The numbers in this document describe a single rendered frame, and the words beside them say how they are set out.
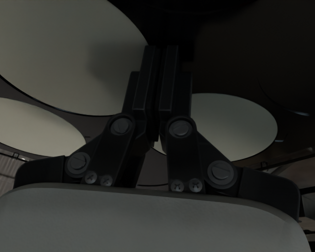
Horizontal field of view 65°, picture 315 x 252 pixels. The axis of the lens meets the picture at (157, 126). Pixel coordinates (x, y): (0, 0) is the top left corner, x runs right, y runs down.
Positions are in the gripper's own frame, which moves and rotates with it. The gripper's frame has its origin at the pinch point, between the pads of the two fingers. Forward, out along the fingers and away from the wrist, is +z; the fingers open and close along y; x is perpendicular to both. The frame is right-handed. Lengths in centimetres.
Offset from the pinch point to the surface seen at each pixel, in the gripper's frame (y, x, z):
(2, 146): -17.5, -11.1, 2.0
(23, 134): -13.5, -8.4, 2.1
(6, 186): -143, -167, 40
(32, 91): -9.1, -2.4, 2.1
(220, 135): 3.6, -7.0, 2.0
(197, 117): 1.8, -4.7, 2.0
